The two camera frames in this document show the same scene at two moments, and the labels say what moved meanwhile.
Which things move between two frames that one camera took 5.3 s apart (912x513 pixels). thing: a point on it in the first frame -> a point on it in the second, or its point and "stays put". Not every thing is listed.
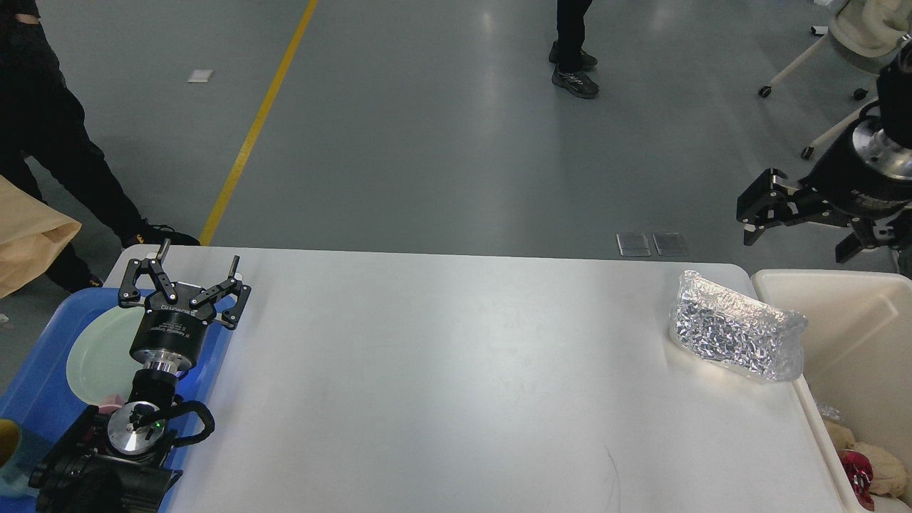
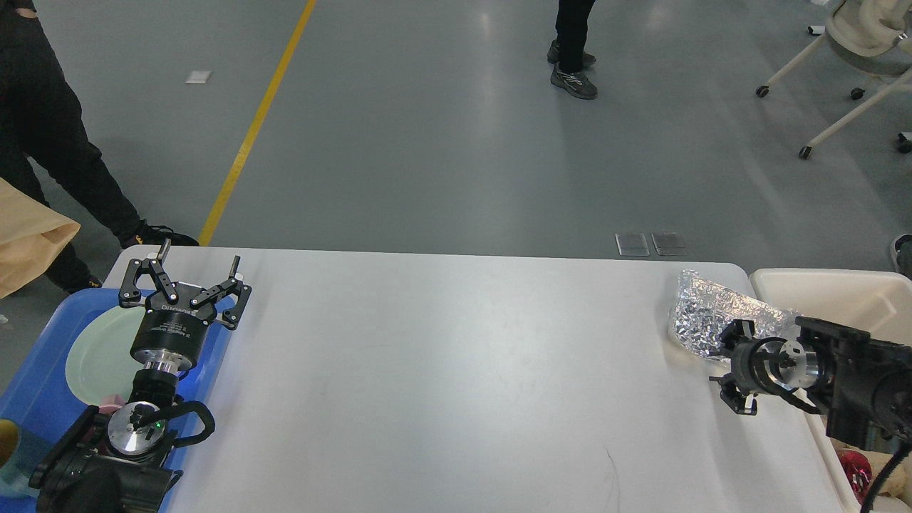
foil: (727, 324) stays put
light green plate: (100, 364) stays put
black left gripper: (172, 335) stays put
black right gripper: (866, 176) -> (756, 366)
